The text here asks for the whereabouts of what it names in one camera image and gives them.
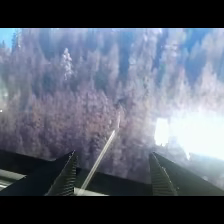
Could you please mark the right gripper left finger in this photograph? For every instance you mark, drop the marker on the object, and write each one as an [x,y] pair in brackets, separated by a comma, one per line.
[50,180]

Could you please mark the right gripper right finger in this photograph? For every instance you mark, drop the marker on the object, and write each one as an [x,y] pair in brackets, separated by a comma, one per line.
[176,181]

